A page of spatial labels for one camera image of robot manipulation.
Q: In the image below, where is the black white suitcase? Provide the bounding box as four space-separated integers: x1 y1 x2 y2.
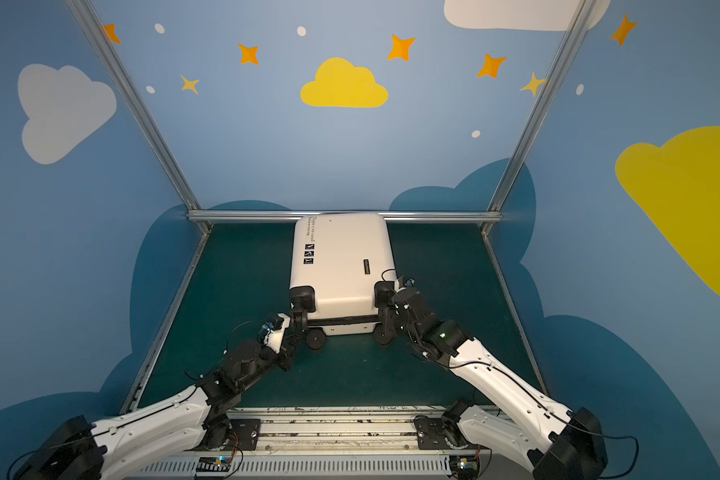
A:
289 212 396 350

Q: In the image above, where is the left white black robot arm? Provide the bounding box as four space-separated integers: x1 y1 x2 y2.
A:
6 314 306 479

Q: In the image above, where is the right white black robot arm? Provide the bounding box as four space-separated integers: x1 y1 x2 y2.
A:
374 281 608 479

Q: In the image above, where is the left small circuit board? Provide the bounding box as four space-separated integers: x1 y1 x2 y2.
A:
194 456 234 479

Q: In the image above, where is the small circuit board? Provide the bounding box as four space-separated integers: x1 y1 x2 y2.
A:
448 456 480 480
194 456 234 479

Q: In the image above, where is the rear aluminium crossbar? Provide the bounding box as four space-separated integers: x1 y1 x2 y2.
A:
188 210 502 224

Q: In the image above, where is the right small circuit board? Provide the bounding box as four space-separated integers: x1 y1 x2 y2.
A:
448 456 480 480

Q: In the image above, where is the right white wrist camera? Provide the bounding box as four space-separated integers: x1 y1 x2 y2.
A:
395 275 415 291

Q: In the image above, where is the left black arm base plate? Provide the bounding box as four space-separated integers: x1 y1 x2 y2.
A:
203 418 261 451

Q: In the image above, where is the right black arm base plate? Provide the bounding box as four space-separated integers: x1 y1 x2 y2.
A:
413 415 471 450

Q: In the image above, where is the aluminium front rail frame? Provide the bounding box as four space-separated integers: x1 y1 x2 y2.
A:
123 405 514 479

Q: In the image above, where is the right aluminium frame post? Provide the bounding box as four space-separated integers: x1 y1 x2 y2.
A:
487 0 598 217

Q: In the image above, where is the aluminium frame post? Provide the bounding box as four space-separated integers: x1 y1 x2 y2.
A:
487 0 598 217
65 0 202 211

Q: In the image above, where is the left aluminium frame post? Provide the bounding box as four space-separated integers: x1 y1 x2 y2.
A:
65 0 202 211

